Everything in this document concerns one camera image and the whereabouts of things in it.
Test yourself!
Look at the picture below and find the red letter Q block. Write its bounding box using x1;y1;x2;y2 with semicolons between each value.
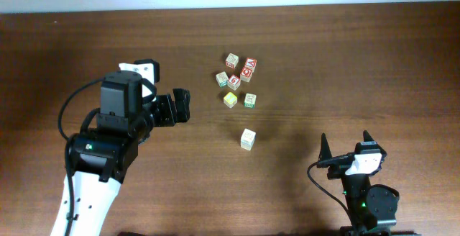
240;67;253;82

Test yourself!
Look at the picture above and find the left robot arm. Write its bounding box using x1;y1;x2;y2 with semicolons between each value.
52;71;190;235

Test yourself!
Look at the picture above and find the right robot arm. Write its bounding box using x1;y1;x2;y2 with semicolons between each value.
316;131;400;235

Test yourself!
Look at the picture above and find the block with green Z side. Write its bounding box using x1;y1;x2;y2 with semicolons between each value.
240;129;256;151

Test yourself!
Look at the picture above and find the red number 6 block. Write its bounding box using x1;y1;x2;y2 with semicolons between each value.
227;75;241;91

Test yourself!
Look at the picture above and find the red letter A block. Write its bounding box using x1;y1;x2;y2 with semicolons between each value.
244;58;257;71

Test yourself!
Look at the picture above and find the block with red C side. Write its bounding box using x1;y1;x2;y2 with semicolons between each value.
225;53;239;69

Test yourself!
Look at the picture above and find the butterfly block green side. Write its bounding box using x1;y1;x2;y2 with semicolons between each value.
244;93;257;109

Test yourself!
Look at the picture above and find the yellow number 1 block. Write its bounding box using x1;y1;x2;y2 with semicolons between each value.
223;92;238;108

